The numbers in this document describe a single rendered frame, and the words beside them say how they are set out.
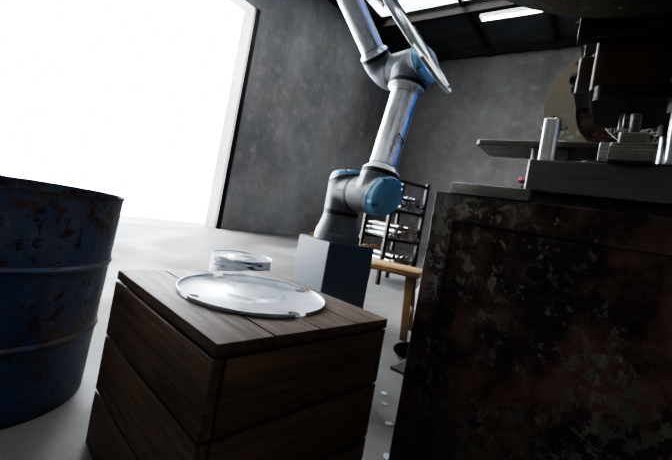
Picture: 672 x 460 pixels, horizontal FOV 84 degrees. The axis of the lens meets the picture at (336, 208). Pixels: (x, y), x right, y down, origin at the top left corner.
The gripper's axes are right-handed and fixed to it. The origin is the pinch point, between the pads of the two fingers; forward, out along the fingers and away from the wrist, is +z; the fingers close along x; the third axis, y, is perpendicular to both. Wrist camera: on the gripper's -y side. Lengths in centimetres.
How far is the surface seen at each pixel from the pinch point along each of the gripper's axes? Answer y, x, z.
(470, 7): 533, -173, -274
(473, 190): -2.2, 11.7, 46.3
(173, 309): -33, 58, 40
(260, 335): -31, 47, 50
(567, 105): 155, -58, 16
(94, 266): -21, 87, 14
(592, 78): 14.1, -21.4, 38.8
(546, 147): 3.5, -3.8, 46.6
